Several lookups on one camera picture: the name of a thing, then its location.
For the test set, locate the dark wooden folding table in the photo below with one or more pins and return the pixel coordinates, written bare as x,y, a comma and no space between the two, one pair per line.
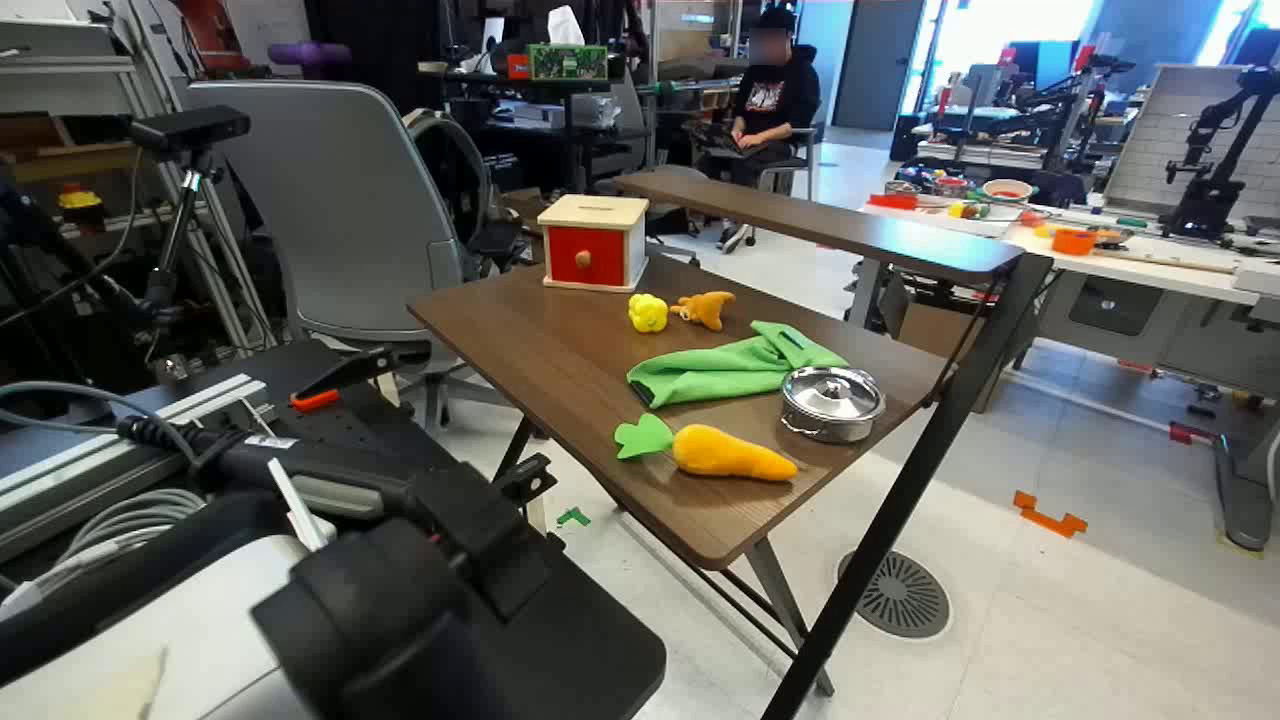
572,369

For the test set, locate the black background robot arm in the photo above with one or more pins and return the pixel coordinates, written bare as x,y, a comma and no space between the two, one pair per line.
1214,186

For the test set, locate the yellow plush toy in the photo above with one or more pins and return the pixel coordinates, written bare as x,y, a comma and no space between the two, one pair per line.
645,314

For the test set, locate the orange floor tape marker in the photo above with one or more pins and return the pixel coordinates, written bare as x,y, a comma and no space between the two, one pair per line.
1032,512

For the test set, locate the person in black hoodie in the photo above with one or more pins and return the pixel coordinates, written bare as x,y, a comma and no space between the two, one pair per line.
775,100

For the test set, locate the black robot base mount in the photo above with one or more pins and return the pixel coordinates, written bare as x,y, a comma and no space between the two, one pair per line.
279,541

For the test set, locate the orange plush carrot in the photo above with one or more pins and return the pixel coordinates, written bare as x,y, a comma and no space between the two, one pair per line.
702,450

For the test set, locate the silver metal pot lid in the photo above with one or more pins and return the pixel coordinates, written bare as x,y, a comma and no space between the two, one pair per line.
834,406

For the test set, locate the black camera on tripod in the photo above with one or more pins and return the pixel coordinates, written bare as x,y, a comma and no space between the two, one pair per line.
199,224

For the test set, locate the grey office chair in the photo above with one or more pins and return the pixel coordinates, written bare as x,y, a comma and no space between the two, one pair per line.
352,219

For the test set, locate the green cloth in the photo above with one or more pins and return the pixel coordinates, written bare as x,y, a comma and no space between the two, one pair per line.
754,366

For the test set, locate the round floor drain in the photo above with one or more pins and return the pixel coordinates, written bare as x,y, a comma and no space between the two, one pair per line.
906,600

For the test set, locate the wooden box with slot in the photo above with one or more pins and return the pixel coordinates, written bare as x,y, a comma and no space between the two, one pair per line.
611,215

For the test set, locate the white background workbench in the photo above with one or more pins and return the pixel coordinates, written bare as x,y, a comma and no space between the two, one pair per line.
1136,297

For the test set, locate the small orange plush toy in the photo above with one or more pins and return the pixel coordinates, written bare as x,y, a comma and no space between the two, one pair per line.
705,311

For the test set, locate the red drawer with knob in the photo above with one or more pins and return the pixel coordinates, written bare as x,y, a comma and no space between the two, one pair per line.
586,256

